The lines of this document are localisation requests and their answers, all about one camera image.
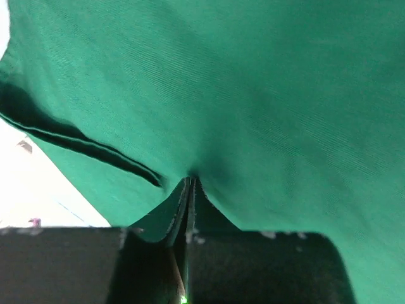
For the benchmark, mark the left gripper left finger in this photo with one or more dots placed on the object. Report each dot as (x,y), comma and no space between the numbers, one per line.
(137,264)

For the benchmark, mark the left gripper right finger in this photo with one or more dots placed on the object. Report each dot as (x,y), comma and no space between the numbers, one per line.
(228,265)

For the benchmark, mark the green surgical drape cloth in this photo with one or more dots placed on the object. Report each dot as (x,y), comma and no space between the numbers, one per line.
(291,113)

